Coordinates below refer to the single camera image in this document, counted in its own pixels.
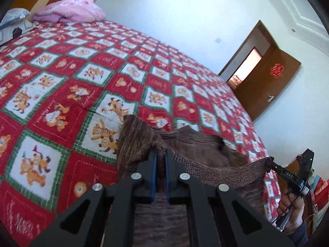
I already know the pile of colourful clothes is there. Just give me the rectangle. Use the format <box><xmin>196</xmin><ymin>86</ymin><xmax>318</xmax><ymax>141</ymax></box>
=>
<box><xmin>310</xmin><ymin>168</ymin><xmax>327</xmax><ymax>207</ymax></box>

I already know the person's right forearm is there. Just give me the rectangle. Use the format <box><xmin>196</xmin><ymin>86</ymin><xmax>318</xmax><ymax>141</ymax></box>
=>
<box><xmin>285</xmin><ymin>221</ymin><xmax>309</xmax><ymax>247</ymax></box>

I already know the brown knitted sweater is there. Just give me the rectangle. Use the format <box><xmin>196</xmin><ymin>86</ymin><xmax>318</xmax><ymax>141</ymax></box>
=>
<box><xmin>116</xmin><ymin>114</ymin><xmax>273</xmax><ymax>247</ymax></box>

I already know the red paper door decoration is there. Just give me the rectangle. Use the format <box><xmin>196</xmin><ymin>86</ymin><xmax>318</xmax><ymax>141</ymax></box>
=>
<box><xmin>270</xmin><ymin>63</ymin><xmax>285</xmax><ymax>78</ymax></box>

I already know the wooden cabinet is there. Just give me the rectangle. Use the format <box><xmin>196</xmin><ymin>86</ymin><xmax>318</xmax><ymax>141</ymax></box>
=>
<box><xmin>288</xmin><ymin>158</ymin><xmax>320</xmax><ymax>237</ymax></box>

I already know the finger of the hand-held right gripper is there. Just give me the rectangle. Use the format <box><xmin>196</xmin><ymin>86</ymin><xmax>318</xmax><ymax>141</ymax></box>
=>
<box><xmin>265</xmin><ymin>157</ymin><xmax>283</xmax><ymax>174</ymax></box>

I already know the pink quilt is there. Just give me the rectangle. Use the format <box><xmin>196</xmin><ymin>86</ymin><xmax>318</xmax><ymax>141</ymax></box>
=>
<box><xmin>33</xmin><ymin>0</ymin><xmax>106</xmax><ymax>23</ymax></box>

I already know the grey patterned pillow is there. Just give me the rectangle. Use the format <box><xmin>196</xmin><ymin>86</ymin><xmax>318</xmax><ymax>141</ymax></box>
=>
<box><xmin>0</xmin><ymin>8</ymin><xmax>35</xmax><ymax>45</ymax></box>

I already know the brown door frame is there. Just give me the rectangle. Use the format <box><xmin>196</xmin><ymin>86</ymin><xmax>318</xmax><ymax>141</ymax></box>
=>
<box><xmin>218</xmin><ymin>20</ymin><xmax>279</xmax><ymax>83</ymax></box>

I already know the person's right hand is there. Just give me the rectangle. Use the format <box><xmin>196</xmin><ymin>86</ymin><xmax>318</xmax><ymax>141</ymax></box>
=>
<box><xmin>277</xmin><ymin>190</ymin><xmax>306</xmax><ymax>235</ymax></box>

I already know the brown wooden door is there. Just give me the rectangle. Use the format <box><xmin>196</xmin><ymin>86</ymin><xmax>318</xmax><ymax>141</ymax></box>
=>
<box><xmin>233</xmin><ymin>47</ymin><xmax>302</xmax><ymax>122</ymax></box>

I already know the red checked printed blanket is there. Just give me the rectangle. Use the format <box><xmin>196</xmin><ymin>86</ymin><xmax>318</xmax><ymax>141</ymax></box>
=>
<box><xmin>0</xmin><ymin>19</ymin><xmax>283</xmax><ymax>247</ymax></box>

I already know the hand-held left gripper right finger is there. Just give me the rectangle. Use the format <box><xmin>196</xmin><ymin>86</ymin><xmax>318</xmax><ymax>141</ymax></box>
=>
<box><xmin>165</xmin><ymin>149</ymin><xmax>297</xmax><ymax>247</ymax></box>

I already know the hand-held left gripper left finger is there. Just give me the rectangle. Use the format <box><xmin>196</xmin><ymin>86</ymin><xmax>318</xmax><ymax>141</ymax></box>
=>
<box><xmin>28</xmin><ymin>149</ymin><xmax>158</xmax><ymax>247</ymax></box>

